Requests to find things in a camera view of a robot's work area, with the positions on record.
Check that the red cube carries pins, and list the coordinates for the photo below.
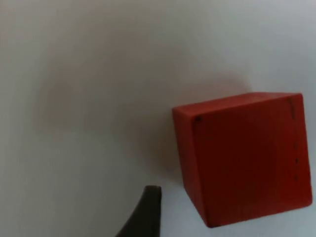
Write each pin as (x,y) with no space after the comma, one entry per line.
(247,158)

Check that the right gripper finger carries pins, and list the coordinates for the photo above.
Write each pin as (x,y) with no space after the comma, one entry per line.
(145,214)

